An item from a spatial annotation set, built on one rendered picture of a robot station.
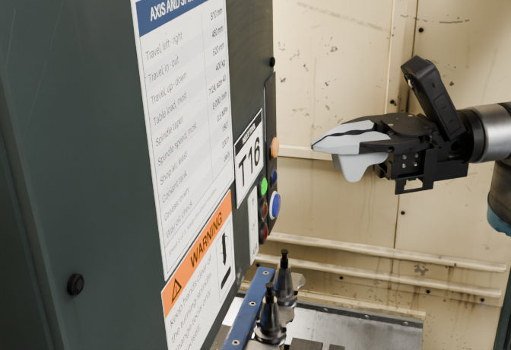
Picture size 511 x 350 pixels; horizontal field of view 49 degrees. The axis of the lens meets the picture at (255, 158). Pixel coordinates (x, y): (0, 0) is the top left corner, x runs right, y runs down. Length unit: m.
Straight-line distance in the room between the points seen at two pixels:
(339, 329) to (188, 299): 1.27
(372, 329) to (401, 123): 1.07
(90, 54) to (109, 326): 0.16
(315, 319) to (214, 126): 1.30
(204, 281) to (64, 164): 0.24
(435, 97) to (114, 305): 0.47
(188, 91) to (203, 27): 0.05
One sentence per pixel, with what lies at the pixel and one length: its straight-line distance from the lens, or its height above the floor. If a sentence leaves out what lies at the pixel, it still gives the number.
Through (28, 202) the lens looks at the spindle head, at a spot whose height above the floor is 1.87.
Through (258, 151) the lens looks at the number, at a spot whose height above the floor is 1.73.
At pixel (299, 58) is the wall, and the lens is 1.38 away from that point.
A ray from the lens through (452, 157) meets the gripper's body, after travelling 0.77.
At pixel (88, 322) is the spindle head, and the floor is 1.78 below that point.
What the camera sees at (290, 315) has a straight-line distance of 1.18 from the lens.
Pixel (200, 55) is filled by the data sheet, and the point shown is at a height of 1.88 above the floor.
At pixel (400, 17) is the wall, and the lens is 1.32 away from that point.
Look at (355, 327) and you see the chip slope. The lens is 1.72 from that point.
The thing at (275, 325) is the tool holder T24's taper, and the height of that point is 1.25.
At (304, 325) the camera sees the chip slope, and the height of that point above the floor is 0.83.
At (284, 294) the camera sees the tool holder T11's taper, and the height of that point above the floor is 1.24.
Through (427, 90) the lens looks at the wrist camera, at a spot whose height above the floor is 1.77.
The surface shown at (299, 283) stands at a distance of 1.25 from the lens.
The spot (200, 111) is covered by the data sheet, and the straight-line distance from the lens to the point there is 0.45.
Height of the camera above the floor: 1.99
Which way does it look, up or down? 26 degrees down
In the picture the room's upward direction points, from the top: 2 degrees counter-clockwise
